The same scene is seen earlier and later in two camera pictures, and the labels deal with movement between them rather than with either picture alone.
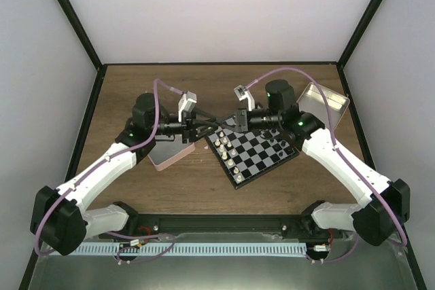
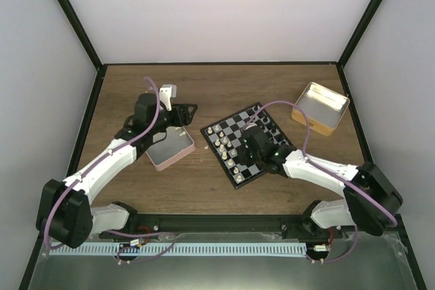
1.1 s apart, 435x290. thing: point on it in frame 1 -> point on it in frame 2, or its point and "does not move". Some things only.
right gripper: [228, 125] -> [242, 157]
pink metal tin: [166, 153] does not move
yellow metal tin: [310, 100] does not move
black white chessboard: [243, 155] does not move
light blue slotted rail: [181, 248] does not move
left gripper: [189, 124] -> [186, 119]
